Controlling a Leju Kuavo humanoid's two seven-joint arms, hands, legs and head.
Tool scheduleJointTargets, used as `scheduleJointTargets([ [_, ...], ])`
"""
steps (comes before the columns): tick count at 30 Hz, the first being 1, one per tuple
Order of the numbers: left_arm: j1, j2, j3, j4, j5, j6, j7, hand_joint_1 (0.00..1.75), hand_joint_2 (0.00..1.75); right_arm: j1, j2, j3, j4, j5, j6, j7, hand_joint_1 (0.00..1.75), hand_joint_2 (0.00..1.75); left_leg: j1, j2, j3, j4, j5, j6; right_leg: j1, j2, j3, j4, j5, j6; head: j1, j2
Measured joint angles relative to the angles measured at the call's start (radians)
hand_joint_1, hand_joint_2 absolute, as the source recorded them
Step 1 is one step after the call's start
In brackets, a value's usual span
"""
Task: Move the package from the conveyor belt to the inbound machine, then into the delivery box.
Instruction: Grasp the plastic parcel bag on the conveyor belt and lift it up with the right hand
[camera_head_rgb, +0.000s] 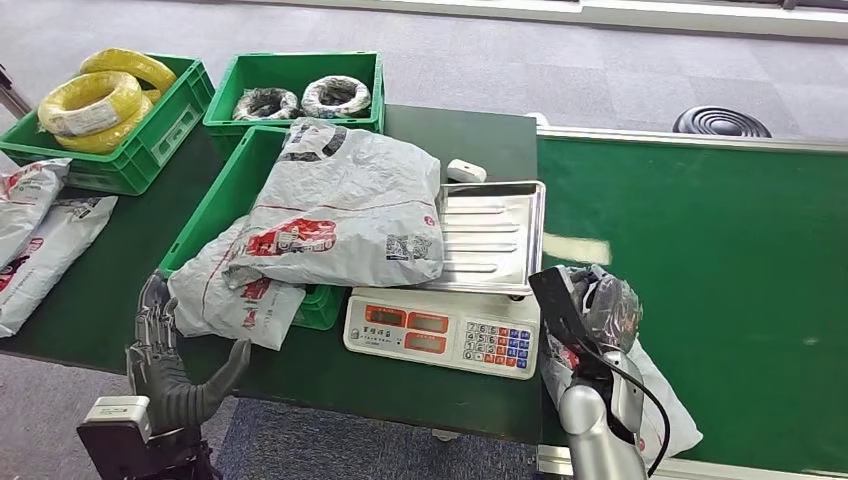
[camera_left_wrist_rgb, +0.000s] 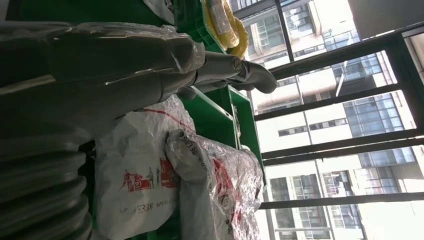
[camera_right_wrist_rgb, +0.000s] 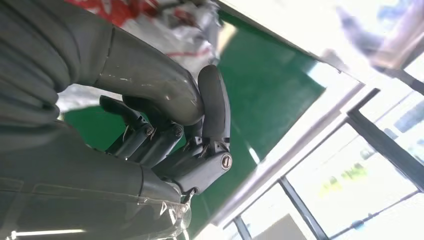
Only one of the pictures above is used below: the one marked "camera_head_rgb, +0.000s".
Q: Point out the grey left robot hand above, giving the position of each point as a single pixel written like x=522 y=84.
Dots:
x=162 y=384

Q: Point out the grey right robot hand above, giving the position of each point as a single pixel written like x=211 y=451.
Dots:
x=613 y=305

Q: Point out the grey courier package red print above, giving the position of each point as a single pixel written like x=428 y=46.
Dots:
x=26 y=199
x=218 y=305
x=53 y=252
x=669 y=411

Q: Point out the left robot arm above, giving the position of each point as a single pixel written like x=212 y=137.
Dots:
x=179 y=460

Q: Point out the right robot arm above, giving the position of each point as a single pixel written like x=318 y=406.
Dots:
x=590 y=430

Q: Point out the green conveyor belt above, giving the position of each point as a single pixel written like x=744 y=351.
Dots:
x=729 y=252

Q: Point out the green plastic delivery bin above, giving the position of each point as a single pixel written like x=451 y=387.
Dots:
x=218 y=195

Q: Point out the large grey courier package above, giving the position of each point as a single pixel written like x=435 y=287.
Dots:
x=351 y=199

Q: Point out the steel scale tray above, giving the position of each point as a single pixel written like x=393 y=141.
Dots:
x=490 y=238

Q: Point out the white electronic scale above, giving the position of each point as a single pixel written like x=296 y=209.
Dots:
x=424 y=331

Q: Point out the small white plastic device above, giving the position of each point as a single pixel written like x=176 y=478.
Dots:
x=466 y=171

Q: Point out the black round ribbed base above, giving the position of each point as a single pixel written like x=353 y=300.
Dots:
x=722 y=124

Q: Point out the grey metal stand leg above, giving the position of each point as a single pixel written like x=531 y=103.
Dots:
x=12 y=93

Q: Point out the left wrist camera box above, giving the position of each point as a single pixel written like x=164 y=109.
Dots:
x=119 y=414

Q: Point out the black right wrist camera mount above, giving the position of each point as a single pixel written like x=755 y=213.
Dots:
x=553 y=298

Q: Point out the aluminium conveyor frame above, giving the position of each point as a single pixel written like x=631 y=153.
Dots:
x=662 y=136

